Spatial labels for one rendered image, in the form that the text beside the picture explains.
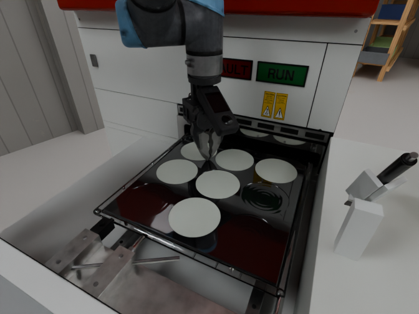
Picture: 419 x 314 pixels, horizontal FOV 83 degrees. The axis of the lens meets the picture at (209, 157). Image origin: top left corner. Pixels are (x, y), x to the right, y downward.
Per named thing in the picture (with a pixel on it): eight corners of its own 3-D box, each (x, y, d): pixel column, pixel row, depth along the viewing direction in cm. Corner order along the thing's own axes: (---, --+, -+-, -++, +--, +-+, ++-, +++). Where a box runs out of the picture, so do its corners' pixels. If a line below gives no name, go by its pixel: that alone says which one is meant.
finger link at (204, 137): (199, 151, 65) (199, 120, 60) (210, 162, 61) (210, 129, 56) (189, 154, 64) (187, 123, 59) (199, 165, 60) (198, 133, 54)
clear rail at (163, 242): (98, 210, 48) (96, 205, 48) (285, 293, 35) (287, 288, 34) (92, 215, 47) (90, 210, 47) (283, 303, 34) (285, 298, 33)
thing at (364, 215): (331, 222, 36) (362, 147, 29) (360, 230, 35) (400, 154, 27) (328, 253, 32) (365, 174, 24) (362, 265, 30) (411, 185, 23)
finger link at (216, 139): (209, 148, 66) (209, 118, 61) (221, 158, 62) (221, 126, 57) (199, 151, 65) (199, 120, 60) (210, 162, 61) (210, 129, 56)
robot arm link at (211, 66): (229, 54, 47) (192, 58, 44) (229, 77, 50) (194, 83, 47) (211, 48, 53) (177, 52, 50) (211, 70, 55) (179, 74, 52)
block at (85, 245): (90, 237, 44) (85, 227, 42) (103, 245, 43) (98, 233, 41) (48, 275, 38) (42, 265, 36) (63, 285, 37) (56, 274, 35)
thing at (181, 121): (181, 138, 82) (179, 113, 77) (317, 172, 66) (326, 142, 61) (178, 141, 81) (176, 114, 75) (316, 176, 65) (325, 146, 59)
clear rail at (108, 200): (186, 135, 75) (186, 131, 74) (191, 136, 75) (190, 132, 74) (92, 215, 47) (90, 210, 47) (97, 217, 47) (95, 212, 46)
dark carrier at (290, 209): (189, 136, 73) (189, 134, 73) (306, 164, 61) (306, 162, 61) (104, 210, 48) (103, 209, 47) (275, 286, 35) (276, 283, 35)
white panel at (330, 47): (108, 123, 98) (79, 9, 76) (318, 177, 69) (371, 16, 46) (103, 126, 96) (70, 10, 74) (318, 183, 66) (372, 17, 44)
